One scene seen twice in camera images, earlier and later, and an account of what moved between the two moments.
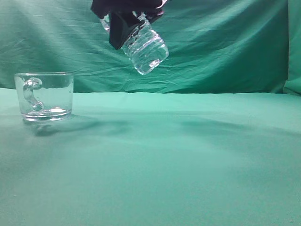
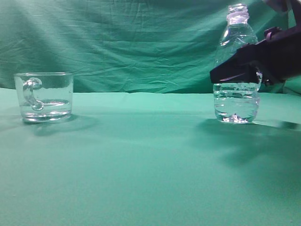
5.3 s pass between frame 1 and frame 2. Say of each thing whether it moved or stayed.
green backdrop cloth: stayed
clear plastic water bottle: moved
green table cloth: stayed
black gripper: moved
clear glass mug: stayed
